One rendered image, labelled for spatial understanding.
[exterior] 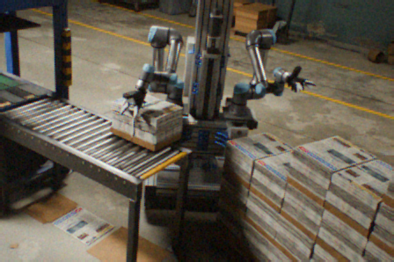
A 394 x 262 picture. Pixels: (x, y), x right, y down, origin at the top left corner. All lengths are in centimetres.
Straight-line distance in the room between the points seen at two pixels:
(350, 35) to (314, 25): 73
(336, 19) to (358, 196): 736
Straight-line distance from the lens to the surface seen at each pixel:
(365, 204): 250
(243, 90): 356
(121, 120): 311
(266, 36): 352
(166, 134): 304
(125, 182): 274
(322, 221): 272
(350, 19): 959
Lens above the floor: 224
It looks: 26 degrees down
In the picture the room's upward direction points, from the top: 7 degrees clockwise
